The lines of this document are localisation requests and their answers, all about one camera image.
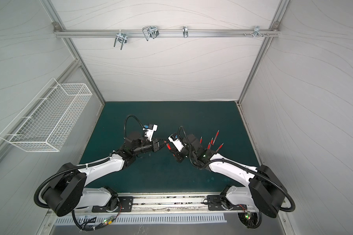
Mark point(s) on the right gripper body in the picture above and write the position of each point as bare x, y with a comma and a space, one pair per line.
179, 154

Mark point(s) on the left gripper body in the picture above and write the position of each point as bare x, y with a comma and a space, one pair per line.
155, 145

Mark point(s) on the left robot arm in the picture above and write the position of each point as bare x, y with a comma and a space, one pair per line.
67, 190

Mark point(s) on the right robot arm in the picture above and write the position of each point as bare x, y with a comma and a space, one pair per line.
263, 189

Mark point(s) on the green table mat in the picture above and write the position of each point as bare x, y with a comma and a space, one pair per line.
160, 172

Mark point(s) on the metal u-bolt clamp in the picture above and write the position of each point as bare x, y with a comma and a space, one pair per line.
150, 32
120, 39

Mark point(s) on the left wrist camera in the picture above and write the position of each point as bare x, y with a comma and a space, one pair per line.
149, 130

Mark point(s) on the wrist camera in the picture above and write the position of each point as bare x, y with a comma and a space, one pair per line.
173, 138
149, 130

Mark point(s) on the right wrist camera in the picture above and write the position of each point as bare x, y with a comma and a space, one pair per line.
173, 138

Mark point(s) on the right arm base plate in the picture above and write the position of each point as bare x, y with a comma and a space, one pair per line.
220, 203

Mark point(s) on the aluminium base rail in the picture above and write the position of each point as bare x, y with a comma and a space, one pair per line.
161, 202

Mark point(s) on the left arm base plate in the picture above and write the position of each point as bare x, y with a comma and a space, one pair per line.
121, 203

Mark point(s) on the white slotted cable duct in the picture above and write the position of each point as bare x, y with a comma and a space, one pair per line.
134, 219

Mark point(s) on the white wire basket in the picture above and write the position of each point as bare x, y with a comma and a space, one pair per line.
46, 122

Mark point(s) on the metal bracket clamp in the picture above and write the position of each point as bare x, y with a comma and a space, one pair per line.
185, 31

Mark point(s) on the aluminium cross rail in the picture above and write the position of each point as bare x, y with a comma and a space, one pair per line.
163, 33

